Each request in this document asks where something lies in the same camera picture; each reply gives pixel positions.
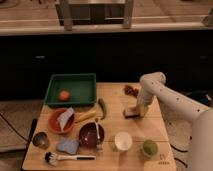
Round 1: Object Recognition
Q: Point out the white crumpled packet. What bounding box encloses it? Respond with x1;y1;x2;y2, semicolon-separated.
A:
57;107;74;131

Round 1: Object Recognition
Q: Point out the wooden chair frame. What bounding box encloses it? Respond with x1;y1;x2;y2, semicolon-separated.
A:
55;0;134;31

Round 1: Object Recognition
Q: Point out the orange bowl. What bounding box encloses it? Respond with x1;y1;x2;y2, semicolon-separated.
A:
48;108;75;135

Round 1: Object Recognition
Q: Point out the black and white dish brush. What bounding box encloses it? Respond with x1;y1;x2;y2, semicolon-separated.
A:
44;152;96;166

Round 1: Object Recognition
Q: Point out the black cable right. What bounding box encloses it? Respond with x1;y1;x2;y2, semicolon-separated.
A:
169;134;193;171

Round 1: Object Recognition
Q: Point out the black cable left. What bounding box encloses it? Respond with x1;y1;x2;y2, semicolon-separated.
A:
0;113;29;143

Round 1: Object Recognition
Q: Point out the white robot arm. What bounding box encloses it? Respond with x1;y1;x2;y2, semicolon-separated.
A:
136;72;213;171

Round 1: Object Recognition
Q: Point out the wooden eraser with black felt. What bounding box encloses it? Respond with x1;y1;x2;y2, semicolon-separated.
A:
123;108;140;119

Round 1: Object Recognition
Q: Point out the blue sponge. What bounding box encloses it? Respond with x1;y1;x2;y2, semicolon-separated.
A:
56;138;79;155

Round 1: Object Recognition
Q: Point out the dark red bowl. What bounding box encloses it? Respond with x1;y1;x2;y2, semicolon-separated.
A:
79;122;105;148

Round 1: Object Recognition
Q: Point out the white cup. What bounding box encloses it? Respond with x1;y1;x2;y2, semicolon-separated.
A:
111;131;133;152

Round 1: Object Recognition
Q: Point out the metal cup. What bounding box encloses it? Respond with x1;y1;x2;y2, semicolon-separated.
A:
32;132;50;149

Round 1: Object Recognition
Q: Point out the pile of brown nuts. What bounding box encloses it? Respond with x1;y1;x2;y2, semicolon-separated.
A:
124;85;139;97

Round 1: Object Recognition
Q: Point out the orange fruit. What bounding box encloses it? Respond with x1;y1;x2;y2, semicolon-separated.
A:
58;90;71;102

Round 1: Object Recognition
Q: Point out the white fork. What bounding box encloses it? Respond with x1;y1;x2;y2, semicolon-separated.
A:
95;118;103;150

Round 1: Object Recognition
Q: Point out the green cup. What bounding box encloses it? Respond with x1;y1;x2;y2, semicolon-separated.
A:
140;139;158;158

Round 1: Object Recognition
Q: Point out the black cable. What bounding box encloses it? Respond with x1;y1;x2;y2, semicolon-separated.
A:
0;113;29;143
169;134;193;171

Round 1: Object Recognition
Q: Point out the green plastic tray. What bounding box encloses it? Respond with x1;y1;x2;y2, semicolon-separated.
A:
44;73;97;108

